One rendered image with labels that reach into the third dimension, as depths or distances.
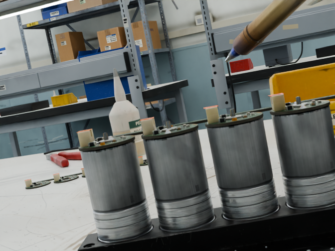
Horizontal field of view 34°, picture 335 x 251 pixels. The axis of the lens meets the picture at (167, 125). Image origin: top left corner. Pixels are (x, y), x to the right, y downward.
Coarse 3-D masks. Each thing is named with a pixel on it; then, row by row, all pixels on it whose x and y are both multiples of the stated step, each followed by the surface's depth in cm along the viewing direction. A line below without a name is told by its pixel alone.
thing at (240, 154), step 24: (216, 144) 23; (240, 144) 22; (264, 144) 23; (216, 168) 23; (240, 168) 22; (264, 168) 23; (240, 192) 23; (264, 192) 23; (240, 216) 23; (264, 216) 23
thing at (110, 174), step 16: (128, 144) 23; (96, 160) 23; (112, 160) 23; (128, 160) 23; (96, 176) 23; (112, 176) 23; (128, 176) 23; (96, 192) 23; (112, 192) 23; (128, 192) 23; (144, 192) 24; (96, 208) 23; (112, 208) 23; (128, 208) 23; (144, 208) 24; (96, 224) 24; (112, 224) 23; (128, 224) 23; (144, 224) 24; (112, 240) 23
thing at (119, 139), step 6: (96, 138) 24; (102, 138) 24; (114, 138) 25; (120, 138) 24; (126, 138) 24; (132, 138) 23; (90, 144) 23; (96, 144) 23; (108, 144) 23; (114, 144) 23; (120, 144) 23; (84, 150) 23; (90, 150) 23
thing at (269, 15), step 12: (276, 0) 19; (288, 0) 19; (300, 0) 19; (264, 12) 20; (276, 12) 19; (288, 12) 19; (252, 24) 20; (264, 24) 20; (276, 24) 20; (240, 36) 21; (252, 36) 20; (264, 36) 20; (240, 48) 21; (252, 48) 21
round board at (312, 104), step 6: (306, 102) 24; (312, 102) 23; (318, 102) 23; (324, 102) 23; (288, 108) 22; (294, 108) 23; (306, 108) 22; (312, 108) 22; (318, 108) 22; (270, 114) 23; (276, 114) 23; (282, 114) 22
